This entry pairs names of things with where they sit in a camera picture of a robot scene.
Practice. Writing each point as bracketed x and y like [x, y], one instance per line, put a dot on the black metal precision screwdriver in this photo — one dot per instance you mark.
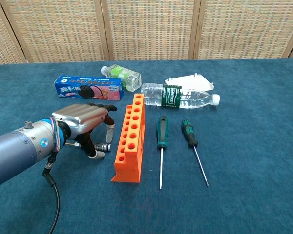
[103, 147]

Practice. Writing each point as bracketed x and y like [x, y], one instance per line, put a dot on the small bottle light green label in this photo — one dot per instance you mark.
[119, 73]

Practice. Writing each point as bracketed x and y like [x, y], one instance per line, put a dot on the white plastic plate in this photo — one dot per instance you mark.
[193, 81]

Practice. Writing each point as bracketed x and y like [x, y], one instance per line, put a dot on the clear water bottle dark label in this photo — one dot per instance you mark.
[171, 96]

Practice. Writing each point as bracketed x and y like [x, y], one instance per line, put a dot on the woven wooden folding screen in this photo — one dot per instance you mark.
[149, 29]

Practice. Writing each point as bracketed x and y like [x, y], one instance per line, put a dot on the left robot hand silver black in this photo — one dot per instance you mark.
[80, 118]

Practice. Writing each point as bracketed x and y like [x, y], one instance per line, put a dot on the orange tool holder block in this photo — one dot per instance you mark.
[133, 156]

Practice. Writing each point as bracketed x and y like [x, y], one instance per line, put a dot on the blue Oreo cookie box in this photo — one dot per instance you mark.
[88, 90]

